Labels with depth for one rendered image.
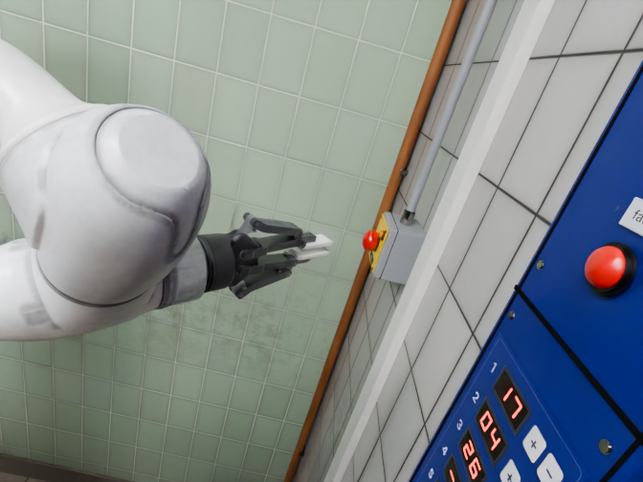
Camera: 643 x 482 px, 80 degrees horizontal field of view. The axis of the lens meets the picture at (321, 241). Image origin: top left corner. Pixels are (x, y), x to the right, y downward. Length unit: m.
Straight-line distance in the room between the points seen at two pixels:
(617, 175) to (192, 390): 1.34
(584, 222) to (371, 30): 0.74
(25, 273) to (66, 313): 0.05
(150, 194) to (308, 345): 1.04
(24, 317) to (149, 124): 0.22
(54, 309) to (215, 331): 0.90
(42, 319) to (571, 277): 0.43
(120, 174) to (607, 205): 0.31
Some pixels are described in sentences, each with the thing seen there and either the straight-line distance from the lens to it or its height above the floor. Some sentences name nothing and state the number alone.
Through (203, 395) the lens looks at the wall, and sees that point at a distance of 1.46.
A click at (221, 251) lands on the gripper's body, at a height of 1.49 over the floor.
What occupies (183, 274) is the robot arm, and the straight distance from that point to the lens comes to 0.46.
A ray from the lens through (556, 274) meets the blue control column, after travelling 0.33.
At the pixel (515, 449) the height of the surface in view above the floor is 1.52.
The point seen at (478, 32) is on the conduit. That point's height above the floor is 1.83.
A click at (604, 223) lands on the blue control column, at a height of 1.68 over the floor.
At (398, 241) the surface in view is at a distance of 0.68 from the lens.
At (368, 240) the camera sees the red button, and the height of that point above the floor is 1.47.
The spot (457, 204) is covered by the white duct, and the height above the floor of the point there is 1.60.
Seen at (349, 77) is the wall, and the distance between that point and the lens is 0.96.
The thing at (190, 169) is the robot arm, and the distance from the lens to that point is 0.27.
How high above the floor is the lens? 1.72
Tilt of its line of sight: 23 degrees down
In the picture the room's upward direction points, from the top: 16 degrees clockwise
